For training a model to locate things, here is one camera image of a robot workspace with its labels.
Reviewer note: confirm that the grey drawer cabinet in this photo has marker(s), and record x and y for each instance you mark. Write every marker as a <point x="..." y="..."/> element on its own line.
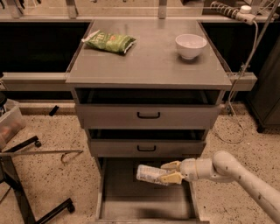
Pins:
<point x="151" y="63"/>

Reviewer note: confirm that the bottom grey drawer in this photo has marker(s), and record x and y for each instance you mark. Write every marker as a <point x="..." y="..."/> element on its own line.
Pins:
<point x="122" y="199"/>

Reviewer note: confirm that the black rolling stand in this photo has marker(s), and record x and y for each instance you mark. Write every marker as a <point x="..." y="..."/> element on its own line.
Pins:
<point x="9" y="175"/>

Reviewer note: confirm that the white ceramic bowl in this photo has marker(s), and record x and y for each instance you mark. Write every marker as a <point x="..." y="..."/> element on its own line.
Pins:
<point x="189" y="46"/>

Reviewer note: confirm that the grey drawer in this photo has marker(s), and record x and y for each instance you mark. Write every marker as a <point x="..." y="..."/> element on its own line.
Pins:
<point x="146" y="143"/>
<point x="122" y="199"/>
<point x="138" y="108"/>

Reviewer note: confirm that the top grey drawer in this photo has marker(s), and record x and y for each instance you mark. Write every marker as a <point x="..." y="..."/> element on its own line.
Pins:
<point x="138" y="108"/>

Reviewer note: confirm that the clear plastic storage box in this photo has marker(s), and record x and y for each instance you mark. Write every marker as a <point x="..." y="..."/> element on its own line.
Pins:
<point x="11" y="122"/>

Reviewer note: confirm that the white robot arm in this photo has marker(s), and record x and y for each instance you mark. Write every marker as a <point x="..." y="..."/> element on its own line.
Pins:
<point x="224" y="167"/>

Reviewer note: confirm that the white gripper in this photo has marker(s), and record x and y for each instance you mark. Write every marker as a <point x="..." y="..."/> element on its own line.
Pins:
<point x="188" y="170"/>

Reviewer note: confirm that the white power strip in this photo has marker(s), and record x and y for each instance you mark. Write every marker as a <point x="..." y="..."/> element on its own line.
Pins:
<point x="243" y="14"/>

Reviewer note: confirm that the metal hooked rod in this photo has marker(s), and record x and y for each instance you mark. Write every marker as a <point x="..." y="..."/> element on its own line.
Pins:
<point x="27" y="153"/>

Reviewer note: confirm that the green chip bag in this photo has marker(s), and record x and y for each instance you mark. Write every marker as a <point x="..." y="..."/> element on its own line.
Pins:
<point x="109" y="42"/>

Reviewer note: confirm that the blue plastic bottle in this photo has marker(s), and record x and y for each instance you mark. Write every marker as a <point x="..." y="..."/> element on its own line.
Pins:
<point x="150" y="174"/>

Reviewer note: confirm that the middle grey drawer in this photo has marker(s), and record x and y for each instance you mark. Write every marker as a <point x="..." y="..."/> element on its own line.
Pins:
<point x="146" y="143"/>

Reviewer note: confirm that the dark grey side cabinet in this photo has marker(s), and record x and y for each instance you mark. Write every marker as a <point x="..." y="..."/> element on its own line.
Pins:
<point x="264" y="99"/>

